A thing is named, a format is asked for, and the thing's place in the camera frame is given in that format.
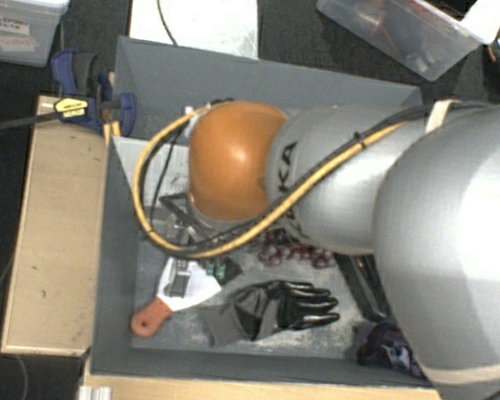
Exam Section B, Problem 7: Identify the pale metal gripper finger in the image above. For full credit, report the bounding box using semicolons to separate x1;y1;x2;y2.
168;257;196;280
162;274;193;300

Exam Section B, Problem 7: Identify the grey metal bin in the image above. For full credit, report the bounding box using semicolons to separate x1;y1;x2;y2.
78;35;472;400

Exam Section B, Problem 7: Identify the dark red grape bunch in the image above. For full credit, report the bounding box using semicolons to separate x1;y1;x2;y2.
254;227;338;273

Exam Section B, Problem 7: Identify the black and grey glove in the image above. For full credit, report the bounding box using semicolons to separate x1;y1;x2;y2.
197;270;345;363

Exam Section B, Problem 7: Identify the pale wood board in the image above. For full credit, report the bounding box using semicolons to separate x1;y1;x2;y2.
0;93;121;363

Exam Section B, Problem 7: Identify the black and purple cloth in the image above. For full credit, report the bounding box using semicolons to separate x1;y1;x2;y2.
353;317;433;380

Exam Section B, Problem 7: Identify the white scraper with orange handle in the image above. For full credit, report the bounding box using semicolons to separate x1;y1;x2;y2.
127;251;227;347

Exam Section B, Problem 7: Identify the black cylinder on white bracket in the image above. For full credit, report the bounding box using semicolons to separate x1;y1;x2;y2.
218;255;245;287

